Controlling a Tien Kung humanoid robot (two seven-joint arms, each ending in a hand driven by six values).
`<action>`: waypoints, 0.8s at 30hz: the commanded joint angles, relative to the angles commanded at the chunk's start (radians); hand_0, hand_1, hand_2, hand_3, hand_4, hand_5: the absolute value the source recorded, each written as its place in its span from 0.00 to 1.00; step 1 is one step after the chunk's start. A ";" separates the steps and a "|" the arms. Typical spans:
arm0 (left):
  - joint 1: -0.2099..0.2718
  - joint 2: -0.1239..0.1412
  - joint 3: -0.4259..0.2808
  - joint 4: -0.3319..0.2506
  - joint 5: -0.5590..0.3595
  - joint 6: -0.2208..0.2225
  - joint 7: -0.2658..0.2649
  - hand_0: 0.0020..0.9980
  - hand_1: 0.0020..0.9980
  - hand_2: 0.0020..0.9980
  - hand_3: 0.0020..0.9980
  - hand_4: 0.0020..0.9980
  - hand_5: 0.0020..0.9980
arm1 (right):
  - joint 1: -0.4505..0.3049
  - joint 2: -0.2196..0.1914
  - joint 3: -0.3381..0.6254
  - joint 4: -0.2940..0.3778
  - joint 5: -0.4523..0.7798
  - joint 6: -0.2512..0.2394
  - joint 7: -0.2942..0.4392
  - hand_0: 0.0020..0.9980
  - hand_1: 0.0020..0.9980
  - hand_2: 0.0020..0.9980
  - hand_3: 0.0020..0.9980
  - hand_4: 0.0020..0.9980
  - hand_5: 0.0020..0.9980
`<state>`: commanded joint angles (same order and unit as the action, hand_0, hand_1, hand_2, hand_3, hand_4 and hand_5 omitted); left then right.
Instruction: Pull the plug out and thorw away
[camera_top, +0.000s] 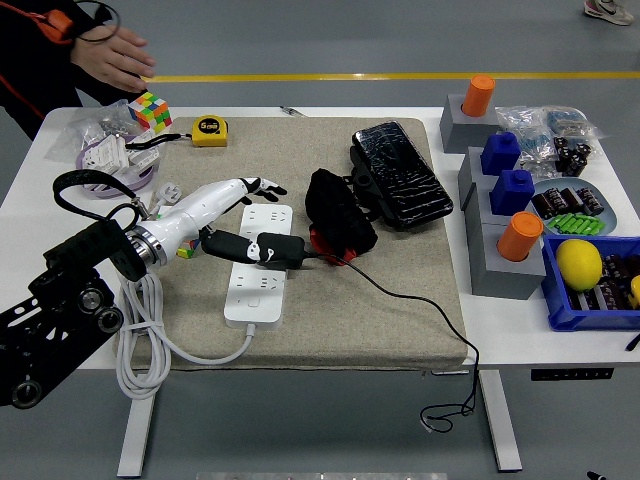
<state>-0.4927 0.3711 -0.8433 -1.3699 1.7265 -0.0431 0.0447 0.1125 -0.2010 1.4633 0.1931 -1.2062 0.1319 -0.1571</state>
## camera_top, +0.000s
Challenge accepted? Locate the light blue plate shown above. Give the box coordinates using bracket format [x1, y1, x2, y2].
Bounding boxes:
[529, 177, 619, 236]

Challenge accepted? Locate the pile of dark capacitors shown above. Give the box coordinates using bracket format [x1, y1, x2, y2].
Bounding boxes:
[567, 254, 640, 314]

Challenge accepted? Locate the clear bag of blue parts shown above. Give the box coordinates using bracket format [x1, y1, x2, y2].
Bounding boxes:
[494, 105, 556, 169]
[542, 105, 606, 141]

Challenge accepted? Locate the black wrapped flat device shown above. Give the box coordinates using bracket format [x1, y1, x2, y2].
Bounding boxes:
[352, 120, 455, 231]

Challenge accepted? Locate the white sneaker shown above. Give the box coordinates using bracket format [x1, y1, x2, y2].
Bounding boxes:
[583, 0, 636, 26]

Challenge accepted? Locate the large Rubik's cube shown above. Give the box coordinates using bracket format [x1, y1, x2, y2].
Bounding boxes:
[127, 90, 174, 134]

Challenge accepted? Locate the yellow lemon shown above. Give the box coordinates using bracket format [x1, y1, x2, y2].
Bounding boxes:
[555, 238, 604, 293]

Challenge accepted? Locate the white table leg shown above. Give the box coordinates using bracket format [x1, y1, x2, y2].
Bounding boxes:
[477, 370, 524, 472]
[116, 369, 159, 479]

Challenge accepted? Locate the black plastic mount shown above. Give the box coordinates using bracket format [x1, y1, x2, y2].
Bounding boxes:
[342, 147, 389, 224]

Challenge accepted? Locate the dark capacitor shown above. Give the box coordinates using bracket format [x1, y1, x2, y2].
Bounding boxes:
[530, 192, 557, 219]
[549, 187, 584, 216]
[574, 187, 606, 216]

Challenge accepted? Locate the small white plug adapter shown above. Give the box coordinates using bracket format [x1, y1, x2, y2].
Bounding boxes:
[127, 149, 162, 173]

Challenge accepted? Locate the blue plastic block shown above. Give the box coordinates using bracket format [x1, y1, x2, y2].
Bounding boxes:
[479, 131, 522, 176]
[488, 169, 536, 217]

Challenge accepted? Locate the white power strip with cable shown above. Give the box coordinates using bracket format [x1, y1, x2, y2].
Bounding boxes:
[115, 182, 294, 401]

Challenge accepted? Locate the pile of green batteries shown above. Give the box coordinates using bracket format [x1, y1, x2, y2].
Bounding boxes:
[547, 212, 606, 236]

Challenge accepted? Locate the orange cylinder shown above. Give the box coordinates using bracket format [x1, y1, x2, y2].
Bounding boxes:
[496, 211, 545, 262]
[461, 74, 496, 118]

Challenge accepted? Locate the person's right hand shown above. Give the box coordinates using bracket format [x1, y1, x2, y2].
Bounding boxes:
[69, 24, 157, 94]

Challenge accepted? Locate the person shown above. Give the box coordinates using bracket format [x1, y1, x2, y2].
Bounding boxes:
[0, 49, 146, 141]

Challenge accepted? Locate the orange wrist device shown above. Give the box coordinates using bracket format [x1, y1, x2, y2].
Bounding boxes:
[43, 2, 121, 46]

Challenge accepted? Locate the blue plastic bin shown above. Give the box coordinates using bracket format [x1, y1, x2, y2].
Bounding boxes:
[541, 234, 640, 332]

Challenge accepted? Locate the yellow tape measure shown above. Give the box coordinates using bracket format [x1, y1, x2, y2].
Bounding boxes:
[124, 115, 230, 151]

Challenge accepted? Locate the black cloth with red lining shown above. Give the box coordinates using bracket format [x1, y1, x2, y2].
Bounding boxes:
[304, 168, 380, 265]

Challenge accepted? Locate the grey block with hole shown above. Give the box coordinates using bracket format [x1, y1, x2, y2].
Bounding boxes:
[439, 93, 501, 154]
[462, 182, 506, 236]
[457, 146, 496, 204]
[468, 222, 547, 300]

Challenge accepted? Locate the black table control panel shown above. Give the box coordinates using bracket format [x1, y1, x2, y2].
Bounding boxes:
[530, 367, 615, 382]

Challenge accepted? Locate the white wall socket panel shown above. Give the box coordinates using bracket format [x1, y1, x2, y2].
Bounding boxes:
[82, 137, 126, 176]

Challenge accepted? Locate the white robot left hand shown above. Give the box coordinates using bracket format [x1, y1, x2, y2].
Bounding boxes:
[149, 175, 289, 266]

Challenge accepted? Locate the black power adapter with cord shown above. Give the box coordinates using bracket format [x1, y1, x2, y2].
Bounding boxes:
[257, 232, 481, 435]

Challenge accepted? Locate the grey-brown fabric mat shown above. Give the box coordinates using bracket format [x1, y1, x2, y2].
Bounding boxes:
[114, 117, 469, 371]

